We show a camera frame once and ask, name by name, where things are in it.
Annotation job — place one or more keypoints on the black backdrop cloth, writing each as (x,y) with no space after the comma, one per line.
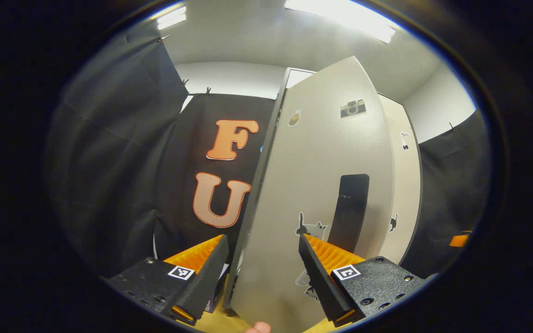
(451,185)
(109,162)

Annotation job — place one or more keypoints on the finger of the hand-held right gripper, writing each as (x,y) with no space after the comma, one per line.
(460,239)

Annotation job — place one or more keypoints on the large ceiling light panel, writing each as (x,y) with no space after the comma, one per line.
(340,16)

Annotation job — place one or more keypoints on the small ceiling light panel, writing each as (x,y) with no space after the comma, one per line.
(171,18)

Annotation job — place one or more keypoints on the white cabinet door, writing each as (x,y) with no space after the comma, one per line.
(405,185)
(312,152)

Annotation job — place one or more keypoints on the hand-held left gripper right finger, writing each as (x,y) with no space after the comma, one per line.
(322,282)

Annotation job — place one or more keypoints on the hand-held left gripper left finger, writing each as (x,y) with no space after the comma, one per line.
(206,282)

